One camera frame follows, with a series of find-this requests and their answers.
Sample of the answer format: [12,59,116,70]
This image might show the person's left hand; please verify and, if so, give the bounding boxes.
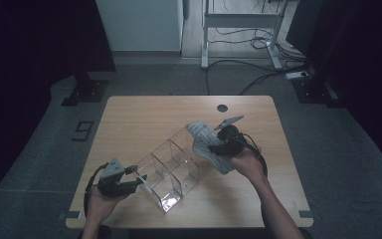
[86,186,129,224]

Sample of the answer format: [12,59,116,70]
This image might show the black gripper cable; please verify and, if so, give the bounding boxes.
[84,161,109,217]
[234,131,269,177]

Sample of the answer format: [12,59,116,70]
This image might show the grey striped fluffy cloth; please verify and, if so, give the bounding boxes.
[186,120,237,176]

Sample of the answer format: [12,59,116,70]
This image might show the white power strip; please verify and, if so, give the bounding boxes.
[285,70,310,81]

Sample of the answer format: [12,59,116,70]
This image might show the long black floor cable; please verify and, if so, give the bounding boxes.
[205,58,300,97]

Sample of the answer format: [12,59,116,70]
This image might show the tangled black floor cables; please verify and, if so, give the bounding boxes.
[208,27,308,64]

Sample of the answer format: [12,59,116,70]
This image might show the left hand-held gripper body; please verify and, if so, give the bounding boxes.
[96,157,137,199]

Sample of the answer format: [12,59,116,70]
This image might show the white metal desk frame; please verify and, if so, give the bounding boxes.
[200,0,290,71]

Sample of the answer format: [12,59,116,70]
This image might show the clear acrylic divided box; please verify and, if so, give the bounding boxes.
[135,126,201,214]

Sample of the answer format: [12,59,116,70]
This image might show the person's right hand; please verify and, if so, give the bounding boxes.
[230,146,269,184]

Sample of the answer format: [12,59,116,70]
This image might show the dark curtain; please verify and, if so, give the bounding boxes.
[285,0,382,181]
[0,0,117,213]

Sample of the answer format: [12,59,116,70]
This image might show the black stand base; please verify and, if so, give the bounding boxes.
[61,71,110,108]
[290,77,346,110]

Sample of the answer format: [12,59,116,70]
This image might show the white cabinet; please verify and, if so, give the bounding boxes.
[95,0,185,53]

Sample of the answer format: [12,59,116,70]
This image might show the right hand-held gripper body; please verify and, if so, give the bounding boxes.
[213,115,247,157]

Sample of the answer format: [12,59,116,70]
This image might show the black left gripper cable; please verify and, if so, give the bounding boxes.
[84,161,109,217]

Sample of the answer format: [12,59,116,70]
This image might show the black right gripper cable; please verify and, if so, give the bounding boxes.
[234,131,269,177]

